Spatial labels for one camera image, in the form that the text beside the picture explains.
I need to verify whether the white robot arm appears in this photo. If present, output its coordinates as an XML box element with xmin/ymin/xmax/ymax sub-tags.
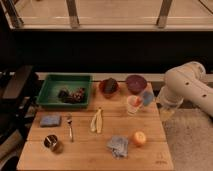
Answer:
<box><xmin>158</xmin><ymin>61</ymin><xmax>213</xmax><ymax>118</ymax></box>

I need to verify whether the orange fruit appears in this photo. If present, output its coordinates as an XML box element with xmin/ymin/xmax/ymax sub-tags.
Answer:
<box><xmin>132</xmin><ymin>131</ymin><xmax>147</xmax><ymax>147</ymax></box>

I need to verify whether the metal cup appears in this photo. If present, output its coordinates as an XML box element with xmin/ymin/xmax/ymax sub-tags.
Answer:
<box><xmin>44</xmin><ymin>134</ymin><xmax>63</xmax><ymax>154</ymax></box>

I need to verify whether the blue sponge pad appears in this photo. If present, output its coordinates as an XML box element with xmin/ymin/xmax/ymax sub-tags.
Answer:
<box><xmin>40</xmin><ymin>115</ymin><xmax>61</xmax><ymax>127</ymax></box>

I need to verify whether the red bowl with dark object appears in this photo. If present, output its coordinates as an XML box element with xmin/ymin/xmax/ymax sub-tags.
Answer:
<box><xmin>99</xmin><ymin>78</ymin><xmax>119</xmax><ymax>98</ymax></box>

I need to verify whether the dark grapes bunch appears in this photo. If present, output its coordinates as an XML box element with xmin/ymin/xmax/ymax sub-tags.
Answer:
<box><xmin>57</xmin><ymin>87</ymin><xmax>85</xmax><ymax>104</ymax></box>

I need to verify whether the blue grey towel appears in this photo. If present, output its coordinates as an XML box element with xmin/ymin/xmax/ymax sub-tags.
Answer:
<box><xmin>107</xmin><ymin>135</ymin><xmax>129</xmax><ymax>158</ymax></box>

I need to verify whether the black chair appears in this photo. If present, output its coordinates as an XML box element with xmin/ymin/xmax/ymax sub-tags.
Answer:
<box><xmin>0</xmin><ymin>65</ymin><xmax>38</xmax><ymax>145</ymax></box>

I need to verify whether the purple bowl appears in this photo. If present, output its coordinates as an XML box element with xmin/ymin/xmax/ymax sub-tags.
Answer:
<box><xmin>125</xmin><ymin>75</ymin><xmax>147</xmax><ymax>94</ymax></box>

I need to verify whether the green plastic tray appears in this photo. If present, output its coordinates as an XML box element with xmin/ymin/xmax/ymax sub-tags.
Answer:
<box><xmin>37</xmin><ymin>74</ymin><xmax>92</xmax><ymax>109</ymax></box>

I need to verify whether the clear cup with orange item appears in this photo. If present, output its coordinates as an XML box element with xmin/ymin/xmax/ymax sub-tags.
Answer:
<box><xmin>126</xmin><ymin>95</ymin><xmax>142</xmax><ymax>115</ymax></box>

